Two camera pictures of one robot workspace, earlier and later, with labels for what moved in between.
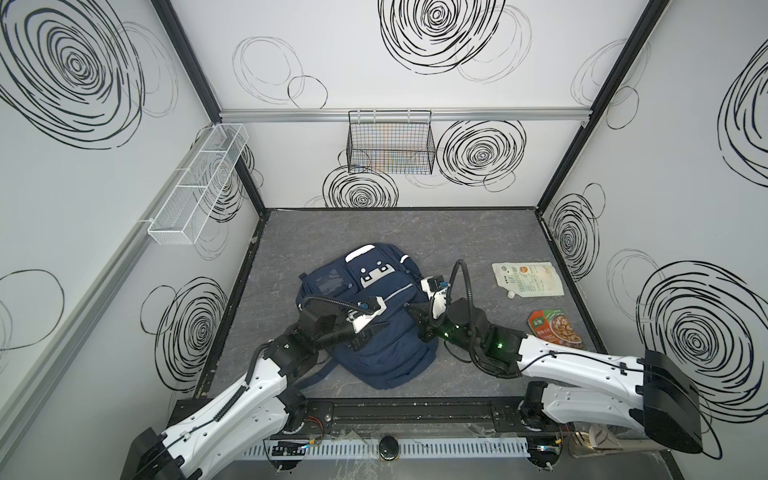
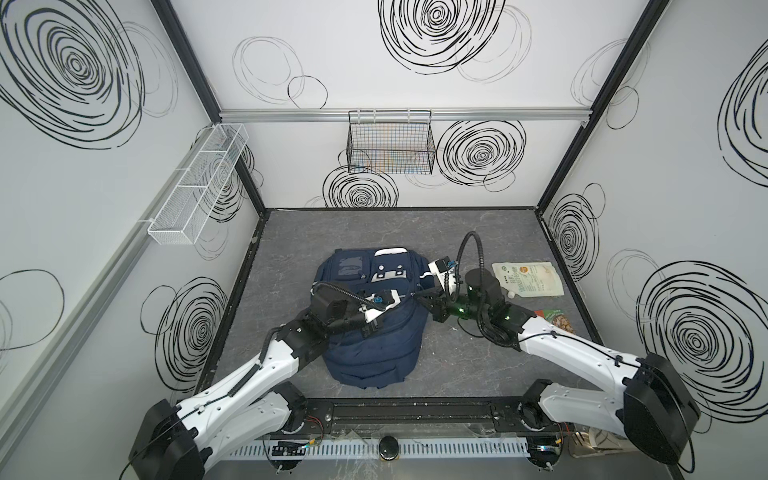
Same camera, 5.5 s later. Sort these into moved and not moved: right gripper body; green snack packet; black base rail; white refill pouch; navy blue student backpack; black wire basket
Moved: navy blue student backpack; right gripper body
Not moved: green snack packet; black wire basket; black base rail; white refill pouch
